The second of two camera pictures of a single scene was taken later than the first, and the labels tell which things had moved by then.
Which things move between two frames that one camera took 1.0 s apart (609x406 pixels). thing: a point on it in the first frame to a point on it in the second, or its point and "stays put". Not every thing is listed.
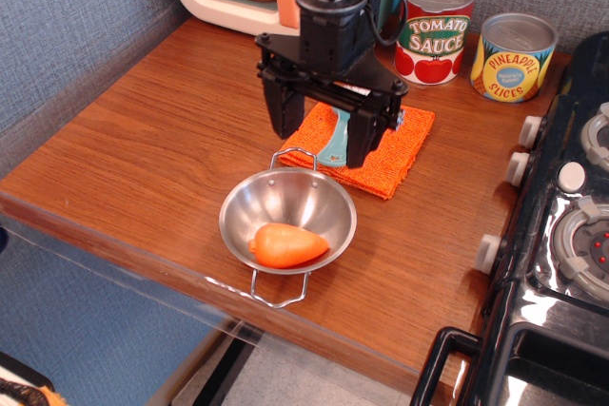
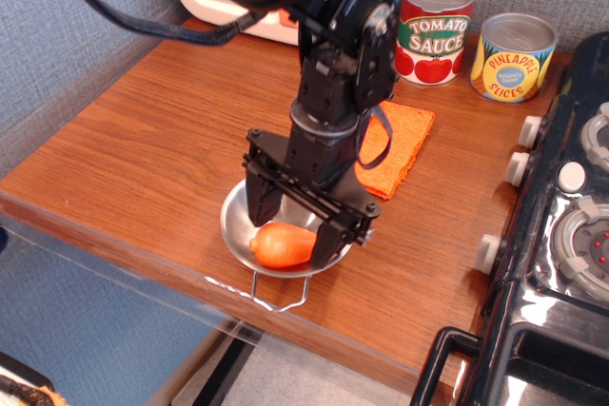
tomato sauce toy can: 438,11 stays put
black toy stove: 544,333 stays put
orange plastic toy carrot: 282,245 stays put
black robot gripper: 335,61 to 308,167
